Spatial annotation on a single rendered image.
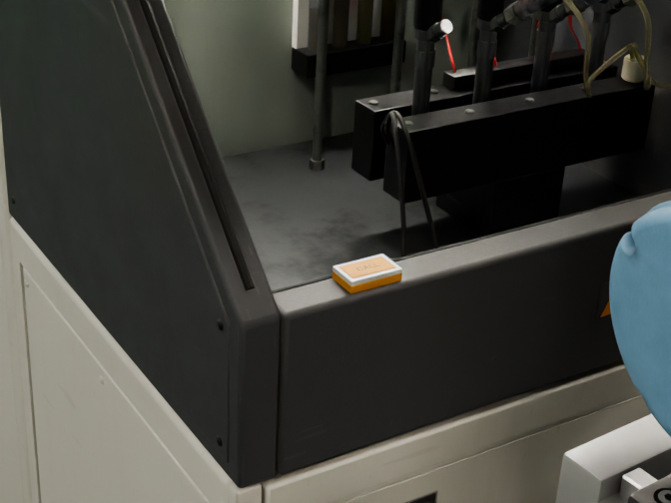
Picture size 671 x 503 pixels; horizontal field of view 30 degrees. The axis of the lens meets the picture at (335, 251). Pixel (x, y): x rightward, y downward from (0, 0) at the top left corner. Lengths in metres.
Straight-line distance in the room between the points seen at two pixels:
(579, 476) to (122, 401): 0.61
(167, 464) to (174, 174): 0.31
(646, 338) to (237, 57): 1.05
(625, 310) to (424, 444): 0.64
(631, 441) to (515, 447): 0.43
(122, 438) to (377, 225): 0.37
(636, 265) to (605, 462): 0.29
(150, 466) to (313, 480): 0.21
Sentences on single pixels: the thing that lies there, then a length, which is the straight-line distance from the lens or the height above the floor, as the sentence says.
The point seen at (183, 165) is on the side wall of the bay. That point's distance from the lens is 1.01.
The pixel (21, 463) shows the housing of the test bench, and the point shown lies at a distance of 1.74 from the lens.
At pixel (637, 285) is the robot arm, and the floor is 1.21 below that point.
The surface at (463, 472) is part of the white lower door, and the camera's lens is 1.21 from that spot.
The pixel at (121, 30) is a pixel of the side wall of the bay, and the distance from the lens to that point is 1.07.
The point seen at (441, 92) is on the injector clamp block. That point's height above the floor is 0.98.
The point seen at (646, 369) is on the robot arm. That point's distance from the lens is 0.53.
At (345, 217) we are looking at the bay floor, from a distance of 1.41.
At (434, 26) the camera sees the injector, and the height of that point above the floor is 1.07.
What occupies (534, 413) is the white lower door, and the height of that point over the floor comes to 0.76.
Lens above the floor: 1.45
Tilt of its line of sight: 28 degrees down
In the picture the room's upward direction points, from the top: 3 degrees clockwise
